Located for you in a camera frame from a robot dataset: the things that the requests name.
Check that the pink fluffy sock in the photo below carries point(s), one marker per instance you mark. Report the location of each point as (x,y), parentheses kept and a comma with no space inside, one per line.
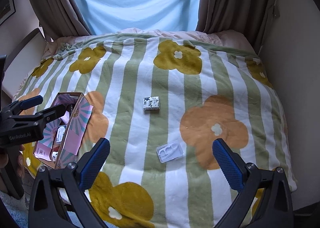
(66,117)

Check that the white headboard panel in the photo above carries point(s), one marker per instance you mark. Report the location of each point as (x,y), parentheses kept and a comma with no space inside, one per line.
(25,57)

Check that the floral striped blanket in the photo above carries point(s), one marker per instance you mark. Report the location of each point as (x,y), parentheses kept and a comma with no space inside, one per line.
(205,92)

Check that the open cardboard box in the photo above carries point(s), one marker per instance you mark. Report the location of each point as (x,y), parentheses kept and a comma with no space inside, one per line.
(81,110)

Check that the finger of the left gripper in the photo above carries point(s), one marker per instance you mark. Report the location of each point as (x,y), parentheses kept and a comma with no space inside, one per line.
(16,107)
(50,114)

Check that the person's left hand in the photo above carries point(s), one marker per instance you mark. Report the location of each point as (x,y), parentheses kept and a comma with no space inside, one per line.
(12,161)

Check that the right brown curtain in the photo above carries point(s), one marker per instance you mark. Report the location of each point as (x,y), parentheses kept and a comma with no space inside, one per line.
(252,18)

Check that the left brown curtain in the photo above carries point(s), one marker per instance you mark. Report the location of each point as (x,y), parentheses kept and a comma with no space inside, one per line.
(60,18)

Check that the brown curtain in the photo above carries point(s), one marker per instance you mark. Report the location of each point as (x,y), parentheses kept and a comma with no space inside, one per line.
(60,18)
(252,18)

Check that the small tissue pack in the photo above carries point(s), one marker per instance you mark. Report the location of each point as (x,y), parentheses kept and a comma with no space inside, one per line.
(151,103)

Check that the dental floss pick box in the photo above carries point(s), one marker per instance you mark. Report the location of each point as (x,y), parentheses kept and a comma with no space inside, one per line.
(60,133)

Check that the framed wall picture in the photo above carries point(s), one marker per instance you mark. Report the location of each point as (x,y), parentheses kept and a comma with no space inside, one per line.
(7,11)

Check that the black white sock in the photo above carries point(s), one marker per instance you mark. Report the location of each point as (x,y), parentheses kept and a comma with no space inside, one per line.
(54,156)

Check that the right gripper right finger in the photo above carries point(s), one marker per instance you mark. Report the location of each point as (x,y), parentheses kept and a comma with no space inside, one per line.
(275,206)

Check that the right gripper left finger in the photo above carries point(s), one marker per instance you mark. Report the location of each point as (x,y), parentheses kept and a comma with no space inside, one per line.
(46,207)

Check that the clear plastic blister tray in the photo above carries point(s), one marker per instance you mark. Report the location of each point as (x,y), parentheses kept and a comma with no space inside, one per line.
(169,151)

